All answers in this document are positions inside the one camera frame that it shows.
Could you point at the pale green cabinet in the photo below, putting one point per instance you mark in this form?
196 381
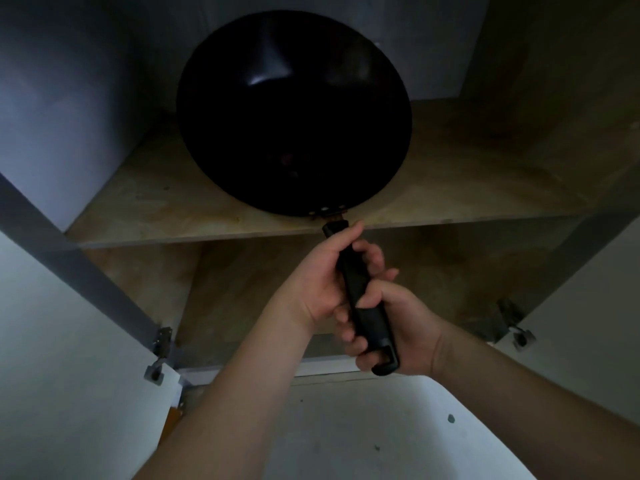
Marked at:
450 184

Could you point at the person's right hand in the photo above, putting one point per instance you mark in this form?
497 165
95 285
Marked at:
415 334

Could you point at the black wok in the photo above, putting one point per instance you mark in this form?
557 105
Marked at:
290 119

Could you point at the brown wooden door frame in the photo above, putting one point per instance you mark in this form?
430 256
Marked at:
171 427

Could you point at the person's left hand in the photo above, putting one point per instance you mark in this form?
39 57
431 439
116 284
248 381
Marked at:
315 289

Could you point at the person's left forearm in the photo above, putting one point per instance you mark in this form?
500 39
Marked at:
225 419

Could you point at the person's right forearm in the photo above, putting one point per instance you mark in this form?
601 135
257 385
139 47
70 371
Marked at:
525 409

